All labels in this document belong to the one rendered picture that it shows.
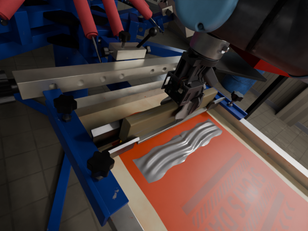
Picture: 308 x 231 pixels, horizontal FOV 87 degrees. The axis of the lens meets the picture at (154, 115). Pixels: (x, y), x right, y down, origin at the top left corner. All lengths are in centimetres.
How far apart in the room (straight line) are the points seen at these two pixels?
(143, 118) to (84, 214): 107
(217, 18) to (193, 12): 3
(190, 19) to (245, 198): 45
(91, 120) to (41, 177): 105
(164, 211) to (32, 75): 43
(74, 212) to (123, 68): 106
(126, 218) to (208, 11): 34
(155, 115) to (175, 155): 14
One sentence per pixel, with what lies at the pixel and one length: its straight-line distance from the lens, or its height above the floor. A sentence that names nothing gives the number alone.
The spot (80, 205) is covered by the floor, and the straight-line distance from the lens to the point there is 137.
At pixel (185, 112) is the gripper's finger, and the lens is 46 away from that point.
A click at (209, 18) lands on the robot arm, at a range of 22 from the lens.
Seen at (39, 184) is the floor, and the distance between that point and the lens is 147.
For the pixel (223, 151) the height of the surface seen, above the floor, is 96.
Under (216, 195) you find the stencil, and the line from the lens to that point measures 48.
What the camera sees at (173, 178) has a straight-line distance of 44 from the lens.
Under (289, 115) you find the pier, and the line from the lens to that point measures 364.
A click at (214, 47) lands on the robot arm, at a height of 124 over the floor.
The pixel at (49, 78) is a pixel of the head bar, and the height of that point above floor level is 104.
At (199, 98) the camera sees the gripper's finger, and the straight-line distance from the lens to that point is 43.
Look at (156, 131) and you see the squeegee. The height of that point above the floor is 100.
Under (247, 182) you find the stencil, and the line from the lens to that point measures 57.
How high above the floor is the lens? 132
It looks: 42 degrees down
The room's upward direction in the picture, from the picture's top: 23 degrees clockwise
